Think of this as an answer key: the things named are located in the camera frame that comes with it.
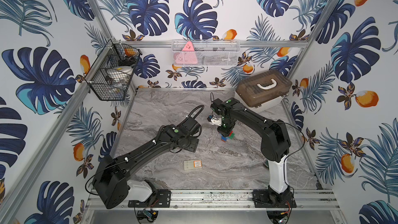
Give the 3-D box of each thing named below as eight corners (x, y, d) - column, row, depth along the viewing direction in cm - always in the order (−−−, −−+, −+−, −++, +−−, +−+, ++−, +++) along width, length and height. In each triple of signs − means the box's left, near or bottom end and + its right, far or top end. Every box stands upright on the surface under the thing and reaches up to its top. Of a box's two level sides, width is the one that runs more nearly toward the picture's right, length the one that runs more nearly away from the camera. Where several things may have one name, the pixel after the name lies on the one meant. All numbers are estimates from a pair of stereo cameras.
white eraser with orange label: (183, 169, 86) (183, 168, 84) (184, 161, 89) (183, 159, 87) (202, 169, 86) (202, 168, 84) (202, 161, 89) (202, 159, 87)
